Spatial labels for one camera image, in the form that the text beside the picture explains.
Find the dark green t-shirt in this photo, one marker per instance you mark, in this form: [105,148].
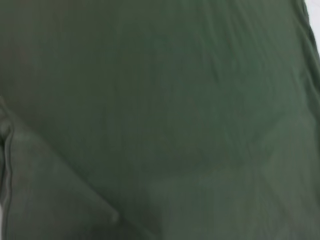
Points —
[160,100]

